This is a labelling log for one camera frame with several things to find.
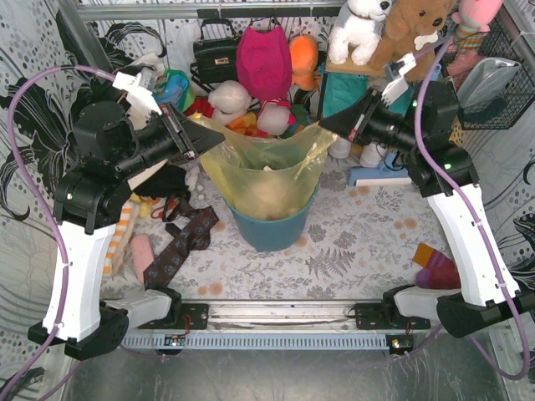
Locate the yellow plastic trash bag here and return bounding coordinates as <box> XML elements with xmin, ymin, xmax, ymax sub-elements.
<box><xmin>191</xmin><ymin>114</ymin><xmax>338</xmax><ymax>221</ymax></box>

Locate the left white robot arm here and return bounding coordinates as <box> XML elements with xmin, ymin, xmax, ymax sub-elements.
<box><xmin>28</xmin><ymin>101</ymin><xmax>225</xmax><ymax>361</ymax></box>

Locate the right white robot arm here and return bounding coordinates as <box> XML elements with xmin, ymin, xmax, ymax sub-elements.
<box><xmin>319</xmin><ymin>81</ymin><xmax>534</xmax><ymax>338</ymax></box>

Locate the blue plastic trash bin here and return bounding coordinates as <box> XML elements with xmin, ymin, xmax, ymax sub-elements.
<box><xmin>225</xmin><ymin>189</ymin><xmax>318</xmax><ymax>252</ymax></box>

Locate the left white sneaker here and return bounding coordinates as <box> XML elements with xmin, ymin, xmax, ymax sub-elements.
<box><xmin>328</xmin><ymin>137</ymin><xmax>353</xmax><ymax>159</ymax></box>

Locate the white sneaker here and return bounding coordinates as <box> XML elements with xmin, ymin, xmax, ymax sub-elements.
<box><xmin>328</xmin><ymin>137</ymin><xmax>353</xmax><ymax>159</ymax></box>
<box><xmin>359</xmin><ymin>143</ymin><xmax>388</xmax><ymax>168</ymax></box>

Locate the right white sneaker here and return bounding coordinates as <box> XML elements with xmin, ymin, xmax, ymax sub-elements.
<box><xmin>359</xmin><ymin>143</ymin><xmax>388</xmax><ymax>168</ymax></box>

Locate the teal folded cloth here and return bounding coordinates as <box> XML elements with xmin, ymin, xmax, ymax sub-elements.
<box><xmin>323</xmin><ymin>73</ymin><xmax>368</xmax><ymax>118</ymax></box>

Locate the red cloth garment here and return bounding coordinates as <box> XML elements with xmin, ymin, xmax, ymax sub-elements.
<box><xmin>184</xmin><ymin>96</ymin><xmax>215</xmax><ymax>119</ymax></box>

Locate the white plush bear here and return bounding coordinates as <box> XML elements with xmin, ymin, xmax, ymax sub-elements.
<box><xmin>208</xmin><ymin>80</ymin><xmax>252</xmax><ymax>125</ymax></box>

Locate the colorful scarf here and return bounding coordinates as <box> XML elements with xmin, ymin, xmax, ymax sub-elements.
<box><xmin>153</xmin><ymin>69</ymin><xmax>196</xmax><ymax>112</ymax></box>

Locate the wooden shelf board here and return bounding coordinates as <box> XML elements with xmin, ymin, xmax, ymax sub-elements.
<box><xmin>325</xmin><ymin>47</ymin><xmax>385</xmax><ymax>77</ymax></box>

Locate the pink white plush doll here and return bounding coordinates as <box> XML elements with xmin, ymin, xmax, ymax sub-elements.
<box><xmin>257</xmin><ymin>99</ymin><xmax>296</xmax><ymax>137</ymax></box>

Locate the black leather handbag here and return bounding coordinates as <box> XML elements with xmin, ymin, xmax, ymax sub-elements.
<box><xmin>190</xmin><ymin>18</ymin><xmax>241</xmax><ymax>93</ymax></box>

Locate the orange plush toy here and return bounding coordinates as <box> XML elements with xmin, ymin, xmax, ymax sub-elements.
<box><xmin>289</xmin><ymin>35</ymin><xmax>320</xmax><ymax>91</ymax></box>

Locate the white plush dog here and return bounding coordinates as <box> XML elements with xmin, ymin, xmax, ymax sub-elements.
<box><xmin>328</xmin><ymin>0</ymin><xmax>392</xmax><ymax>66</ymax></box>

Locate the dark patterned necktie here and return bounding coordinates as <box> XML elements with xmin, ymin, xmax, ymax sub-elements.
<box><xmin>143</xmin><ymin>197</ymin><xmax>219</xmax><ymax>290</ymax></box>

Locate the brown plush dog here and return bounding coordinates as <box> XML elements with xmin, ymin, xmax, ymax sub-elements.
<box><xmin>369</xmin><ymin>0</ymin><xmax>456</xmax><ymax>69</ymax></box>

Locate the silver pouch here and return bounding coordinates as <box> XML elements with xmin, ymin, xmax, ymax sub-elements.
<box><xmin>457</xmin><ymin>57</ymin><xmax>522</xmax><ymax>109</ymax></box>

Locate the pink sock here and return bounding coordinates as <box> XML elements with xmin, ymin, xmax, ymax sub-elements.
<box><xmin>130</xmin><ymin>234</ymin><xmax>154</xmax><ymax>284</ymax></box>

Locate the orange checkered towel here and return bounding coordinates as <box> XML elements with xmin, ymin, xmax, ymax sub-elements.
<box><xmin>103</xmin><ymin>201</ymin><xmax>135</xmax><ymax>277</ymax></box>

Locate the pink plush toy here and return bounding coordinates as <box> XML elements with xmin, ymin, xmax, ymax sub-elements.
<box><xmin>451</xmin><ymin>0</ymin><xmax>503</xmax><ymax>49</ymax></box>

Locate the purple orange sock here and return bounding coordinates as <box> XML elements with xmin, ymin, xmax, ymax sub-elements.
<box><xmin>412</xmin><ymin>243</ymin><xmax>461</xmax><ymax>290</ymax></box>

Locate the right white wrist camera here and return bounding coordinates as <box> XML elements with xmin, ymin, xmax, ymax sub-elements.
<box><xmin>381</xmin><ymin>53</ymin><xmax>416</xmax><ymax>107</ymax></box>

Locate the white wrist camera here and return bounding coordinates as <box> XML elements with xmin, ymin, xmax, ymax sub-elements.
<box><xmin>113</xmin><ymin>68</ymin><xmax>161</xmax><ymax>116</ymax></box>
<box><xmin>381</xmin><ymin>53</ymin><xmax>416</xmax><ymax>107</ymax></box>

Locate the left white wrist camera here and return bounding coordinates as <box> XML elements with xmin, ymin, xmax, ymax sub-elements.
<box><xmin>113</xmin><ymin>68</ymin><xmax>161</xmax><ymax>116</ymax></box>

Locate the blue handled broom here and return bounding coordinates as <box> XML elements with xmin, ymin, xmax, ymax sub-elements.
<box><xmin>349</xmin><ymin>63</ymin><xmax>443</xmax><ymax>188</ymax></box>

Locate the black wire basket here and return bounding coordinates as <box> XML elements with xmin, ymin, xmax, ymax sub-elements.
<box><xmin>441</xmin><ymin>19</ymin><xmax>534</xmax><ymax>130</ymax></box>

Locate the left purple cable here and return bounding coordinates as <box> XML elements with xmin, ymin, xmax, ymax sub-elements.
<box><xmin>0</xmin><ymin>64</ymin><xmax>122</xmax><ymax>398</ymax></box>

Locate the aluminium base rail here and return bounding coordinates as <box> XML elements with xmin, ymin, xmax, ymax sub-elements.
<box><xmin>122</xmin><ymin>300</ymin><xmax>430</xmax><ymax>354</ymax></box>

